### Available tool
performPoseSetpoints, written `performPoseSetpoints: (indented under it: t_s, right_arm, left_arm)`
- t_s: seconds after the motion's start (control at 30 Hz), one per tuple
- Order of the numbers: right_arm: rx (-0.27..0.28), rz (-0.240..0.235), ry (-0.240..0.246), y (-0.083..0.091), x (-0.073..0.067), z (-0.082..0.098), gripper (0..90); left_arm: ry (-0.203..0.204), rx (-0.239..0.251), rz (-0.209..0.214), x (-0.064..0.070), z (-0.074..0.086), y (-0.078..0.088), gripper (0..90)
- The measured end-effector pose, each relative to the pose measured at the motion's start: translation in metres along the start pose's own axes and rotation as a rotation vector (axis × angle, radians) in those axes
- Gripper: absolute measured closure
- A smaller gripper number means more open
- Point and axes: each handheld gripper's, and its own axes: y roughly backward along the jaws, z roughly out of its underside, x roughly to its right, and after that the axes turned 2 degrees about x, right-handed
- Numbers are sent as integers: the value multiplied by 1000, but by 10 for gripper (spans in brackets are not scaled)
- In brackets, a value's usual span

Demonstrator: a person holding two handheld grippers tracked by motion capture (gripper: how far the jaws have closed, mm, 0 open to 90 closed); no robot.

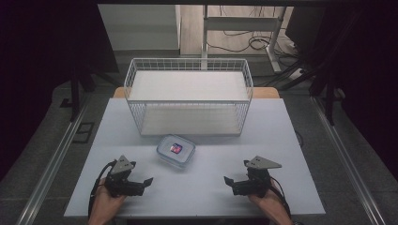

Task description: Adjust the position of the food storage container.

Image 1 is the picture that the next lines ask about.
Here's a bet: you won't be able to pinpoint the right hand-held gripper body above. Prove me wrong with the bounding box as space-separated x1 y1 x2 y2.
232 155 283 199

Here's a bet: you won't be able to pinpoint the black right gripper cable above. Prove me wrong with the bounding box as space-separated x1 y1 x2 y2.
269 175 293 218

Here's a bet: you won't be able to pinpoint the wooden table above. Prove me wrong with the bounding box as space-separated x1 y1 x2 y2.
112 86 281 99

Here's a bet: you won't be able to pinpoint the person's right hand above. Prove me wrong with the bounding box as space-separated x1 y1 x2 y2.
248 180 293 221

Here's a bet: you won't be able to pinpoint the white wire basket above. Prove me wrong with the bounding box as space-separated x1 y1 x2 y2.
123 57 254 138

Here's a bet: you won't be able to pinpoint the clear plastic lidded container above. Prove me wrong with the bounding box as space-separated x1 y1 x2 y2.
156 133 197 169

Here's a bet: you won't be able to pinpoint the black tripod stand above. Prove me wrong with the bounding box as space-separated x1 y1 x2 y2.
259 6 367 127

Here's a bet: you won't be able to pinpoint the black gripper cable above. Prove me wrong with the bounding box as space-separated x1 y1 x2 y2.
269 175 293 218
87 159 117 218

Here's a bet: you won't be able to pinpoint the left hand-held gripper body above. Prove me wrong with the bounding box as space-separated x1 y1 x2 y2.
103 155 145 198

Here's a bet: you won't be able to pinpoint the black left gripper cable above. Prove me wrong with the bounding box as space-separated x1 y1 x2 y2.
87 159 117 218

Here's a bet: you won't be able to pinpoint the black floor cables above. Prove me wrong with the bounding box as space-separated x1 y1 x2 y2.
207 4 302 68

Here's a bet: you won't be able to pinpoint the person's left hand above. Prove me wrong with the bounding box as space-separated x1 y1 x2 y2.
88 183 127 221

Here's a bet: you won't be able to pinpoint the metal floor rail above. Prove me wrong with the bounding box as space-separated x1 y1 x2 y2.
14 93 92 225
309 96 387 225

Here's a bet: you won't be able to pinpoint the white cabinet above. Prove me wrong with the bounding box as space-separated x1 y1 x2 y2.
97 4 182 52

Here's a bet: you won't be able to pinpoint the black floor bracket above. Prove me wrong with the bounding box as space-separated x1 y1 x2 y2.
72 121 96 144

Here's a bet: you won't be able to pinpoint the white metal desk frame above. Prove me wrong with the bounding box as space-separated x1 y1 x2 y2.
201 4 288 75

